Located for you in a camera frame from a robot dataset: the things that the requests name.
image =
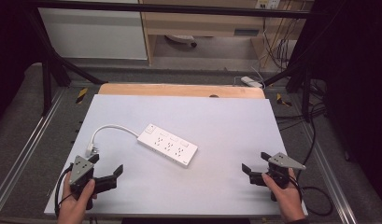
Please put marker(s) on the white wall outlet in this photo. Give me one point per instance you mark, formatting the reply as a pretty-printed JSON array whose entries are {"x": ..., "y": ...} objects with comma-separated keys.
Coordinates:
[{"x": 268, "y": 3}]

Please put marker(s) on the office chair base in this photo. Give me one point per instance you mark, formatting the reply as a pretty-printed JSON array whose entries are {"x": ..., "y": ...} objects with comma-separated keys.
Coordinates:
[{"x": 182, "y": 39}]

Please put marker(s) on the black metal frame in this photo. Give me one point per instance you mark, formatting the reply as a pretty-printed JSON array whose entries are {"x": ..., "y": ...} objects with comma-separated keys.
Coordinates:
[{"x": 47, "y": 62}]

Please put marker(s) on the person's left hand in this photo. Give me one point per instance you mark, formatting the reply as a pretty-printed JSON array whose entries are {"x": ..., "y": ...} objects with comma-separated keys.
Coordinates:
[{"x": 74, "y": 203}]

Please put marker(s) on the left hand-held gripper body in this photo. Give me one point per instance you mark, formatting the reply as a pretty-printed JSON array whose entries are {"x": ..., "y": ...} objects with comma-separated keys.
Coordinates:
[{"x": 81, "y": 169}]

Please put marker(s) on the white plug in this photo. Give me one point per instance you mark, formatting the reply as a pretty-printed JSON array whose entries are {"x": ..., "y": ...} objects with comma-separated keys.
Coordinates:
[{"x": 90, "y": 150}]

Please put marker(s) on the wooden desk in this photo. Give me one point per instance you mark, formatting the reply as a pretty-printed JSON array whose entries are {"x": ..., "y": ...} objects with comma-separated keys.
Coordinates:
[{"x": 207, "y": 21}]

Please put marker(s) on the aluminium rail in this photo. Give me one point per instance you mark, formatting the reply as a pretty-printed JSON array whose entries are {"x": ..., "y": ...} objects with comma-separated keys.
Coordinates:
[
  {"x": 23, "y": 146},
  {"x": 330, "y": 174}
]

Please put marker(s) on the white floor power strip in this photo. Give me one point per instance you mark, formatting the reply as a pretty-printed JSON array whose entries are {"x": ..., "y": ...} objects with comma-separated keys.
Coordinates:
[{"x": 251, "y": 81}]

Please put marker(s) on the person's right hand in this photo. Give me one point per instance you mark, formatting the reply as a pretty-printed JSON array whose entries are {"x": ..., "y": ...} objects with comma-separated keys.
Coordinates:
[{"x": 285, "y": 199}]

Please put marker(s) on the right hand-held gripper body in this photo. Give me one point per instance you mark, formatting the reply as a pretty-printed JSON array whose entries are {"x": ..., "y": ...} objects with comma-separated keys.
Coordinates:
[{"x": 280, "y": 171}]

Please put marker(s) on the white cabinet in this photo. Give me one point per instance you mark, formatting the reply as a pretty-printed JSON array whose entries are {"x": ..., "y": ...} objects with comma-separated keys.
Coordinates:
[{"x": 92, "y": 32}]

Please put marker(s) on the wooden table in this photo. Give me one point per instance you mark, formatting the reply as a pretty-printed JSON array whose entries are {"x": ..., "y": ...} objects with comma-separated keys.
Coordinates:
[{"x": 179, "y": 90}]

